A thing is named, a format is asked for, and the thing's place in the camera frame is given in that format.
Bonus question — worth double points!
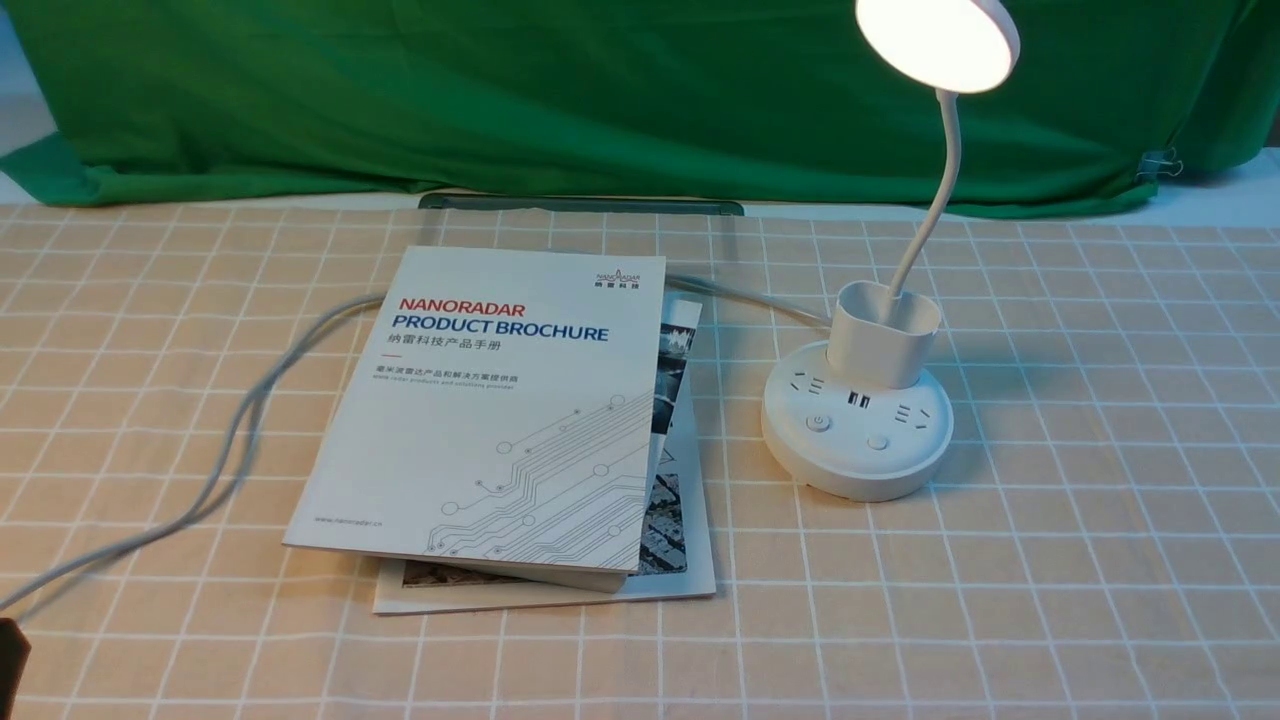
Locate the white desk lamp with sockets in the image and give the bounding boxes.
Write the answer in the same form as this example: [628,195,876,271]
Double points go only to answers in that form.
[762,1,1021,503]

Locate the dark object at corner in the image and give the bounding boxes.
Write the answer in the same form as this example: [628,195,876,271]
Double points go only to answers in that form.
[0,618,31,720]

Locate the white booklet under brochure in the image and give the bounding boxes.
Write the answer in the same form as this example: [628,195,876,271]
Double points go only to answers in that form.
[372,293,717,616]

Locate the beige checkered tablecloth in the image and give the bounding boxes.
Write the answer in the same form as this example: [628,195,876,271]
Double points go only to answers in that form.
[1,206,1279,719]

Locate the white Nanoradar product brochure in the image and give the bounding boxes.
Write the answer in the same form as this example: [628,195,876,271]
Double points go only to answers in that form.
[283,245,667,592]

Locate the green backdrop cloth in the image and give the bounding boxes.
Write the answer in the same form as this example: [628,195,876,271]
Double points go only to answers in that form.
[3,1,1277,219]

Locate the grey power cable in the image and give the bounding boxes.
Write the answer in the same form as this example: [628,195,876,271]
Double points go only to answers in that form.
[0,274,835,612]

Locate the metal binder clip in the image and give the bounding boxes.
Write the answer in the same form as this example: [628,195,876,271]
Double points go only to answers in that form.
[1135,147,1185,183]

